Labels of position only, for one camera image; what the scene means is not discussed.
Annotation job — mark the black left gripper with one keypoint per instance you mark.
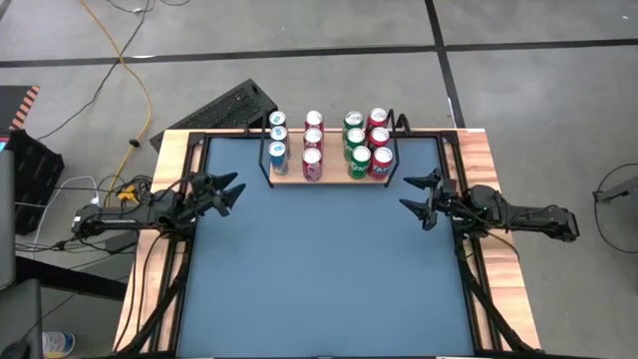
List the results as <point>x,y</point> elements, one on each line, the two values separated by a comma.
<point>204,194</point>

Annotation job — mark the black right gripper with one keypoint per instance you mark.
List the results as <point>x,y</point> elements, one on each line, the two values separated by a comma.
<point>441,199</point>

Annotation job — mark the blue sugarfree Red Bull can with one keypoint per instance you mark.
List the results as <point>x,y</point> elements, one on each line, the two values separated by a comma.
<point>277,118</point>
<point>277,149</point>
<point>279,133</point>

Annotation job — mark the green Sprite can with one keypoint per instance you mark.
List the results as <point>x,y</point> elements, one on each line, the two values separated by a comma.
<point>354,118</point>
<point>356,136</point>
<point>360,154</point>

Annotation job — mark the red Star Wars Coca-Cola can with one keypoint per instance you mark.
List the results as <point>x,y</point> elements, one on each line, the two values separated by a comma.
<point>312,157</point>

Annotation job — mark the red soda can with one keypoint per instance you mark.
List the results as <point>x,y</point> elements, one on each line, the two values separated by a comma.
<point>377,115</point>
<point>313,136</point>

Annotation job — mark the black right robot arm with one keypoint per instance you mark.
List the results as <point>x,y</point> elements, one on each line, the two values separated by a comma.
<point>528,217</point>

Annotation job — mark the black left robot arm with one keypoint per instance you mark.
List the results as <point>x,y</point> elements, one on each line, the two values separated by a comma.
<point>129,217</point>

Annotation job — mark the small black floor puck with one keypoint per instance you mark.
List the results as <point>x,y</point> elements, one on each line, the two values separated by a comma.
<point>133,142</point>

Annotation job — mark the blue table mat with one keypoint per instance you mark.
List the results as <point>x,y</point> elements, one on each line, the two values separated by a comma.
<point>324,259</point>

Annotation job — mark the black power adapter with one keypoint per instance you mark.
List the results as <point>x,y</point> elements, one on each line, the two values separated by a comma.
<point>122,243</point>

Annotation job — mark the black floor beam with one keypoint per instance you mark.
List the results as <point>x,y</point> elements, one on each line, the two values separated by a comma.
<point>75,281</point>

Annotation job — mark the black plastic crate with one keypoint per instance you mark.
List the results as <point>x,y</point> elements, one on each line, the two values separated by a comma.
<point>35,179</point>

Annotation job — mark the grey cabinet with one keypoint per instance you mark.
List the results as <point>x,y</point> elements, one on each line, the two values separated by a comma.
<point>7,219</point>

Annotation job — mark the black panel with orange stripes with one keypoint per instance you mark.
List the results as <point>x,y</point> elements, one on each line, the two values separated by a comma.
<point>15,107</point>

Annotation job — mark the white and blue container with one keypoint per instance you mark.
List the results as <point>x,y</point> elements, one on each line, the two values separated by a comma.
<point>57,343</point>

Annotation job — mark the wooden shelf with black frame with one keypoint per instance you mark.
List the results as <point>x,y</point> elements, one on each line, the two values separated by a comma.
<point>334,169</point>

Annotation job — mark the black aluminium table frame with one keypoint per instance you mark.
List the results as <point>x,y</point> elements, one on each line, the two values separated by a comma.
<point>471,309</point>

